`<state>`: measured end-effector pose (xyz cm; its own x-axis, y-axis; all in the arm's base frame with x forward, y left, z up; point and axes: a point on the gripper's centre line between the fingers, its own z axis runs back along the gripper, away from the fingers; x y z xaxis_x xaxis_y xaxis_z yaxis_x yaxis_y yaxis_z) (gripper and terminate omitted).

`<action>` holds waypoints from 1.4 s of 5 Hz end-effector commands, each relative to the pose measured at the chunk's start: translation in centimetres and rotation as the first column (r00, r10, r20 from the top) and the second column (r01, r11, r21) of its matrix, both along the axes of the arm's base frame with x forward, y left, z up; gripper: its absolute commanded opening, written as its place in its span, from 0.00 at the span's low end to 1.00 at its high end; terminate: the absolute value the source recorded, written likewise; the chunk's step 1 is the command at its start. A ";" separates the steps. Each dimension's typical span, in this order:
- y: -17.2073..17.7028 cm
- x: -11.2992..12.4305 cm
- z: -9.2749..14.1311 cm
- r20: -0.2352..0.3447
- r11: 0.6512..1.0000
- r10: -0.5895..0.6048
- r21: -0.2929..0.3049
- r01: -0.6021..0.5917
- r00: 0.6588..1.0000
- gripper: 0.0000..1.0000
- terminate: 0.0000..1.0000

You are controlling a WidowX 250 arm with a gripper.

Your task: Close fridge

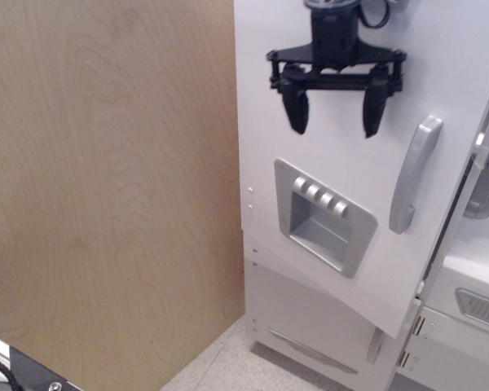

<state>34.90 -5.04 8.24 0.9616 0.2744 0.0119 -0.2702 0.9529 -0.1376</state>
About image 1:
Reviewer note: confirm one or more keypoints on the grey ice dispenser box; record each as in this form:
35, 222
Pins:
323, 222

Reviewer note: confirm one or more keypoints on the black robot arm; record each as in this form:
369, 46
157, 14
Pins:
330, 4

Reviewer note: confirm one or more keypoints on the grey oven vent panel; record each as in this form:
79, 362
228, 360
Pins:
473, 305

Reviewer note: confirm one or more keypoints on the white toy fridge door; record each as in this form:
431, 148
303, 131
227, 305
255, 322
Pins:
446, 75

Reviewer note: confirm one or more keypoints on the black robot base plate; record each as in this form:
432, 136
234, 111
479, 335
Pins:
20, 372

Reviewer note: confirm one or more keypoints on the brass oven hinge upper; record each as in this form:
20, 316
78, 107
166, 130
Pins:
418, 326

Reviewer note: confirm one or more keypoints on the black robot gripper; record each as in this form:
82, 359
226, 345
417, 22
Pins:
337, 59

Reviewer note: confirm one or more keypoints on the brass oven hinge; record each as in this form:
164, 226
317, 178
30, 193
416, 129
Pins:
418, 326
403, 359

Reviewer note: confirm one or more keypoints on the silver freezer door handle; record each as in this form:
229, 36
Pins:
375, 345

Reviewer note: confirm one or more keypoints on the white toy oven unit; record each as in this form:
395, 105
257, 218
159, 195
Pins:
452, 351

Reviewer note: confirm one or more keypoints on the brass oven hinge lower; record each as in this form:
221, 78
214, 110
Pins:
403, 359

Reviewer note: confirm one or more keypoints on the white lower freezer door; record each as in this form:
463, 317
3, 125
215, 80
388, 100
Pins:
284, 312

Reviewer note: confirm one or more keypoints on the silver fridge door handle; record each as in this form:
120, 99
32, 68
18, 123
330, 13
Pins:
420, 148

